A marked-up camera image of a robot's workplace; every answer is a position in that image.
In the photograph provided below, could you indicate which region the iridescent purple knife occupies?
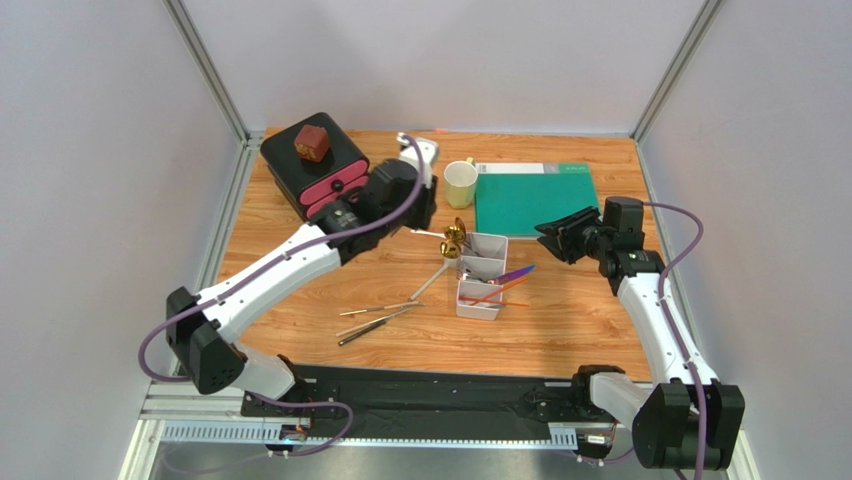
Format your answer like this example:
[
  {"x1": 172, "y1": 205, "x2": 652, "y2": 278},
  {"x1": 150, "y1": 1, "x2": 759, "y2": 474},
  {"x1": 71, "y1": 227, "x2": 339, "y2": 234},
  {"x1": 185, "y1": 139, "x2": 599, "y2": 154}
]
[{"x1": 487, "y1": 264, "x2": 536, "y2": 285}]

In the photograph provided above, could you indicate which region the white compartment organizer box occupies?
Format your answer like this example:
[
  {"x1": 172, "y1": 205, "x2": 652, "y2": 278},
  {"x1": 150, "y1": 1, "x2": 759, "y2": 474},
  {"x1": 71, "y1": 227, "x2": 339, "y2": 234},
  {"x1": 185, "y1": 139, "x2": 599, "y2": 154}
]
[{"x1": 455, "y1": 232, "x2": 509, "y2": 321}]

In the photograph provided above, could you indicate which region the silver fork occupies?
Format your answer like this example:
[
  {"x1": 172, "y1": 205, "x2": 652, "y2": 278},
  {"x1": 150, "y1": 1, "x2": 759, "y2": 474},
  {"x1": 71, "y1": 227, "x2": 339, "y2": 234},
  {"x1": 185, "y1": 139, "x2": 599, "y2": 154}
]
[{"x1": 456, "y1": 269, "x2": 489, "y2": 283}]

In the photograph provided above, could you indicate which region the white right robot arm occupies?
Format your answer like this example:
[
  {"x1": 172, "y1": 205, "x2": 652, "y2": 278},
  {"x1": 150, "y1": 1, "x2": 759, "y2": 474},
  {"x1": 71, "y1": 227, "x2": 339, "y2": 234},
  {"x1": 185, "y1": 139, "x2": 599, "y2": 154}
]
[{"x1": 535, "y1": 196, "x2": 745, "y2": 479}]

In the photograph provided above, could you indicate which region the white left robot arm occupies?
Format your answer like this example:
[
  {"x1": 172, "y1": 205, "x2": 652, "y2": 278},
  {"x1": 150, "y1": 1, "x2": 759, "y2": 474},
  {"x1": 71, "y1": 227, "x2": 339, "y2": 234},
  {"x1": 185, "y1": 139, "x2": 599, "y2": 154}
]
[{"x1": 166, "y1": 159, "x2": 435, "y2": 399}]

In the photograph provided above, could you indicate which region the white ceramic spoon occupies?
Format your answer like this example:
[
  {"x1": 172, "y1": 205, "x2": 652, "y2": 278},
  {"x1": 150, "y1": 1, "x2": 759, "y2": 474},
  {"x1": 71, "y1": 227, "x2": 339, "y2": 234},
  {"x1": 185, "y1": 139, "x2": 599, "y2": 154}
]
[{"x1": 410, "y1": 229, "x2": 446, "y2": 239}]

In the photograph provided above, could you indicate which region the pale yellow mug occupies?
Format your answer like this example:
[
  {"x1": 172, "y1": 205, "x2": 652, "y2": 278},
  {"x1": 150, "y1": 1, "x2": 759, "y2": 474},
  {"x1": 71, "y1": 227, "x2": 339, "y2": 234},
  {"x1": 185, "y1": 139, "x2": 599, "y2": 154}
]
[{"x1": 444, "y1": 157, "x2": 479, "y2": 209}]

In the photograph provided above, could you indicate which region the green notebook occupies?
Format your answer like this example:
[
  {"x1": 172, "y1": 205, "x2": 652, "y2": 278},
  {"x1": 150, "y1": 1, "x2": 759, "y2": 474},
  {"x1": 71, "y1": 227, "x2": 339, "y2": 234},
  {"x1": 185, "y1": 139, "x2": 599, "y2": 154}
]
[{"x1": 474, "y1": 162, "x2": 600, "y2": 239}]

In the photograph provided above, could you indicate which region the black pink drawer box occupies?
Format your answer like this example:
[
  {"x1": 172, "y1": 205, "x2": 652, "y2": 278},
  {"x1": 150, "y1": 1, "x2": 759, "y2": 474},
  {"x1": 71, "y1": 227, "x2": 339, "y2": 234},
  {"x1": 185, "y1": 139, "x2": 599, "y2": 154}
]
[{"x1": 260, "y1": 112, "x2": 370, "y2": 221}]

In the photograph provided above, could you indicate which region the red brown cube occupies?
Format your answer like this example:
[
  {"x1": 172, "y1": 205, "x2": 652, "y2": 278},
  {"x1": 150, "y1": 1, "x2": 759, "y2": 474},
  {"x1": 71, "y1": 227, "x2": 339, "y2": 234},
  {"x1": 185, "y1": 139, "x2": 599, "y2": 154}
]
[{"x1": 293, "y1": 124, "x2": 330, "y2": 163}]

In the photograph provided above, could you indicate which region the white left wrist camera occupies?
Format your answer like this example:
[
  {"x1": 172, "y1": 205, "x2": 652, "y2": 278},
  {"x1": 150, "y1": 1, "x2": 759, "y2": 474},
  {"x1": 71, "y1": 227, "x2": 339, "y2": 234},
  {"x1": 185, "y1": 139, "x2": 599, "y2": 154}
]
[{"x1": 396, "y1": 132, "x2": 440, "y2": 177}]

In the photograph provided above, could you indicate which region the white handled ladle spoon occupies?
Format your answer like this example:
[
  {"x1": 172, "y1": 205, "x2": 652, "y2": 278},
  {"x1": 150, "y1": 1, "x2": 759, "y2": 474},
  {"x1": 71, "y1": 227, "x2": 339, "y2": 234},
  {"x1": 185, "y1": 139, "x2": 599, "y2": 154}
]
[{"x1": 408, "y1": 260, "x2": 457, "y2": 301}]

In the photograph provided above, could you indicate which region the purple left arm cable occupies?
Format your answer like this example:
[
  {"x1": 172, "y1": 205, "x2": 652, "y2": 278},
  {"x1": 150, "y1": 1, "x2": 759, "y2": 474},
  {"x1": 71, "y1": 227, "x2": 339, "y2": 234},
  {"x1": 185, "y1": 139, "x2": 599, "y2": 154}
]
[{"x1": 137, "y1": 135, "x2": 427, "y2": 458}]

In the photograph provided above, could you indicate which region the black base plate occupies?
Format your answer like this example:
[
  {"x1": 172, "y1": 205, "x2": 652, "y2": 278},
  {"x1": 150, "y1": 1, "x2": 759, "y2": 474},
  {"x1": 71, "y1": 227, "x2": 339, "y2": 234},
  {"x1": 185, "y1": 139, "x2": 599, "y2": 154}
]
[{"x1": 241, "y1": 365, "x2": 614, "y2": 441}]

